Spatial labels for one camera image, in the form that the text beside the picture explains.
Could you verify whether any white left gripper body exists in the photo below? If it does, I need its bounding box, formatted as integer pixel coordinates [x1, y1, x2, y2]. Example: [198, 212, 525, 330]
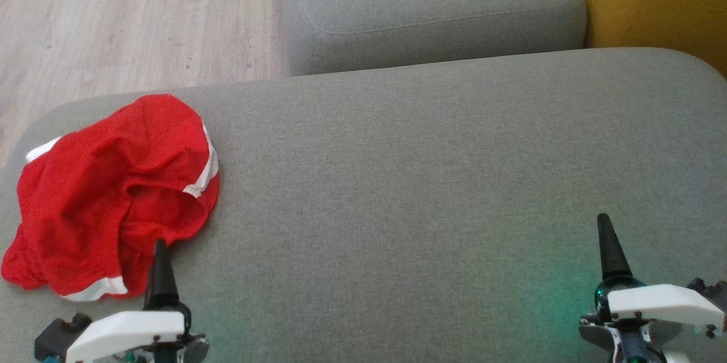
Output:
[65, 310, 210, 363]

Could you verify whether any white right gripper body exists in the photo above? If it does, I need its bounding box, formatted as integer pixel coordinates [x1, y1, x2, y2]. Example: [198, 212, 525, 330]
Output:
[579, 276, 725, 363]

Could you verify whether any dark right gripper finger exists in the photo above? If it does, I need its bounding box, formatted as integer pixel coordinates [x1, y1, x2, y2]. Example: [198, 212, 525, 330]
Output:
[596, 213, 633, 284]

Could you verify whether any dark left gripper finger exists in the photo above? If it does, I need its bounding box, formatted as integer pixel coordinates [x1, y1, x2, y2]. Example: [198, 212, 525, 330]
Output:
[144, 239, 180, 310]

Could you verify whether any red white basketball jersey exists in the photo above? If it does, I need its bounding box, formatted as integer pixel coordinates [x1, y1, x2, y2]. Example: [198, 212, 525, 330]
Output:
[1, 94, 221, 302]

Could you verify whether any grey fabric sofa seat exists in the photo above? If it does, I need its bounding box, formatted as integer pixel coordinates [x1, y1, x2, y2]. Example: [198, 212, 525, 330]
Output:
[0, 48, 727, 363]

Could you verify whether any grey fabric sofa cushion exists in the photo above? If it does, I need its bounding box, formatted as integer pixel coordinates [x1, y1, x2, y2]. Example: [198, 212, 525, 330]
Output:
[273, 0, 587, 77]

